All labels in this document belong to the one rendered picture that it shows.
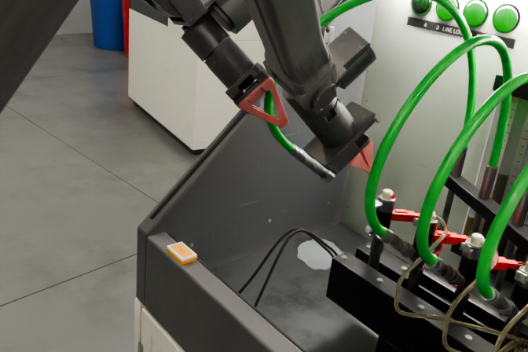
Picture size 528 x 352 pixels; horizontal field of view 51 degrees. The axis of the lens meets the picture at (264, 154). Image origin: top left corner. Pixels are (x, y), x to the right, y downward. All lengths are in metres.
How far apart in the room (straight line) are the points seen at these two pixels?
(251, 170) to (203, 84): 2.58
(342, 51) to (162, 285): 0.54
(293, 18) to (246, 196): 0.68
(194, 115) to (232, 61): 2.90
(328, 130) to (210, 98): 2.99
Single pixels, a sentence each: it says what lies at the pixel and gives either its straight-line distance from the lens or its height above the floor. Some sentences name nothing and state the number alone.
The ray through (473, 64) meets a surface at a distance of 1.00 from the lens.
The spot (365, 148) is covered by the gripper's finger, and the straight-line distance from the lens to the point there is 0.80.
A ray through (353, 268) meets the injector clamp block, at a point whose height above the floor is 0.98.
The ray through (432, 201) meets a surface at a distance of 0.68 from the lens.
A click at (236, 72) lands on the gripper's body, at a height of 1.28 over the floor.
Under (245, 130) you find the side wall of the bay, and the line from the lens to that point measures 1.07.
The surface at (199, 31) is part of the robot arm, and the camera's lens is 0.84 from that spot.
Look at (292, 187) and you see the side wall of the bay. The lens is 1.22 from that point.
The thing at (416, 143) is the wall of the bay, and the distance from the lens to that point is 1.21.
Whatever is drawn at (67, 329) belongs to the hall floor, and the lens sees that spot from 2.35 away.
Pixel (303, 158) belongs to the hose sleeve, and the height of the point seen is 1.15.
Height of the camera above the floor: 1.48
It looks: 22 degrees down
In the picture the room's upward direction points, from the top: 6 degrees clockwise
